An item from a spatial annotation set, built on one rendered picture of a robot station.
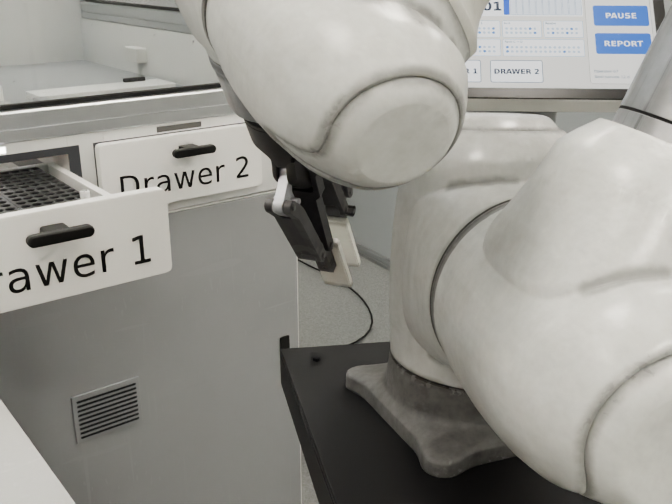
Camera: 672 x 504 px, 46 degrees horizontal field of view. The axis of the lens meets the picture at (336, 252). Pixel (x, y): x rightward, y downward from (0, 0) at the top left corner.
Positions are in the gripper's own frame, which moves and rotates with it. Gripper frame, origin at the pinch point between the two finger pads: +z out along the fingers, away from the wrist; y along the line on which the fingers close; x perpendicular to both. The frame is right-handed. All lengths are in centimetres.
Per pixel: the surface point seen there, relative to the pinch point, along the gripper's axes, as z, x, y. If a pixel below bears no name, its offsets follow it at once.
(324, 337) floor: 157, 69, 81
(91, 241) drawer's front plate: 3.9, 32.1, -0.4
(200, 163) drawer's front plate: 25, 42, 33
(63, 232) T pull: -1.5, 31.1, -3.6
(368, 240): 190, 82, 151
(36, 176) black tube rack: 10, 54, 14
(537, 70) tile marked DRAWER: 34, -6, 72
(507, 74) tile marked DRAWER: 33, -1, 70
